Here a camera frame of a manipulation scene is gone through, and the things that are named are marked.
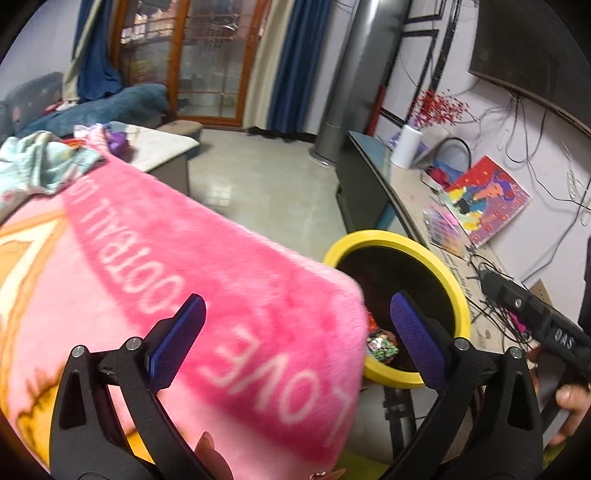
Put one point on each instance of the light blue printed quilt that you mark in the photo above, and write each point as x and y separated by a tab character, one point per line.
37	161

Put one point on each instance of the grey coffee table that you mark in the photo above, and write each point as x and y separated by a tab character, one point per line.
157	143

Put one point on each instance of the black wall television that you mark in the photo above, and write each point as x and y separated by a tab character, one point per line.
535	41

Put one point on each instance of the silver tower air conditioner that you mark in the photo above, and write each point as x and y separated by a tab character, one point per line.
360	83

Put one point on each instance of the red plastic bag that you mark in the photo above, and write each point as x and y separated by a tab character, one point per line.
371	321

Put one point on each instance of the colourful painting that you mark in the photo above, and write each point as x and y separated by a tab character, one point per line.
489	203

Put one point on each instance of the glass topped television stand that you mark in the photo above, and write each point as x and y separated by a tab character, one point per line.
406	194

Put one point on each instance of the dark printed snack wrapper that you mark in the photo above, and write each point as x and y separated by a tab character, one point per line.
382	347

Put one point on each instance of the person's right hand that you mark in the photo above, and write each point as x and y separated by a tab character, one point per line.
572	406

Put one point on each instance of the blue sofa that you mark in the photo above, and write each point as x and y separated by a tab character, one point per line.
129	101

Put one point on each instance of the person's left hand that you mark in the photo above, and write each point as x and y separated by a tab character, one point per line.
212	461

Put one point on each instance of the wooden sliding glass door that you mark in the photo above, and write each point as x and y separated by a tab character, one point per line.
203	60

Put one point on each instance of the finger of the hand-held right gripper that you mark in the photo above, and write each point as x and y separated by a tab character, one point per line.
501	290

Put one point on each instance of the yellow rimmed trash bin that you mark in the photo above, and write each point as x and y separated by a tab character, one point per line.
392	240

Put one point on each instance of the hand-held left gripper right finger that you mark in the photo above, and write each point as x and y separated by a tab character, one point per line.
418	341

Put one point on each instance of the purple plastic item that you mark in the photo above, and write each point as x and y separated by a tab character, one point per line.
117	142

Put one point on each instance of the white vase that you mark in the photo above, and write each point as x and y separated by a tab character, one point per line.
406	146

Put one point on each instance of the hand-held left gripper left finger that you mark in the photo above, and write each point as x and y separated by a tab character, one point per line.
178	341

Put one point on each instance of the pink printed blanket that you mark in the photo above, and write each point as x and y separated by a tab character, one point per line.
184	258

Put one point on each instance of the box of coloured pens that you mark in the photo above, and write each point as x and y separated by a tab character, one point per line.
444	230

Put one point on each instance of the blue and beige curtain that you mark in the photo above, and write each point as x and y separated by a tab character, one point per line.
295	64
99	55

